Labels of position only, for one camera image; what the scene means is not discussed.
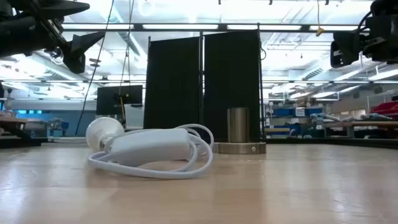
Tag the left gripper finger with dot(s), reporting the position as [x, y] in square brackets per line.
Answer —
[82, 40]
[62, 9]

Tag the white light bulb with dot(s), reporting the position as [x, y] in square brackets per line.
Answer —
[104, 132]

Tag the brass lamp base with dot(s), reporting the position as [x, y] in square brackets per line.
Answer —
[238, 127]

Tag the black monitor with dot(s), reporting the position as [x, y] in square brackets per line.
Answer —
[105, 99]

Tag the red storage bin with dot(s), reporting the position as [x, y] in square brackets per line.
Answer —
[385, 109]

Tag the small wooden table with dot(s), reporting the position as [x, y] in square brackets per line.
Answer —
[12, 119]

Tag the long wooden workbench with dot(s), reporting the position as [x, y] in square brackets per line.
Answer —
[357, 124]

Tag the clear plastic bin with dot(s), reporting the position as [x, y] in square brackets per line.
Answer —
[135, 116]

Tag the blue storage bin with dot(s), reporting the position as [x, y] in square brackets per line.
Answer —
[314, 111]
[283, 112]

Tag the black overhead frame beam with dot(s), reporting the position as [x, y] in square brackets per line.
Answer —
[222, 27]

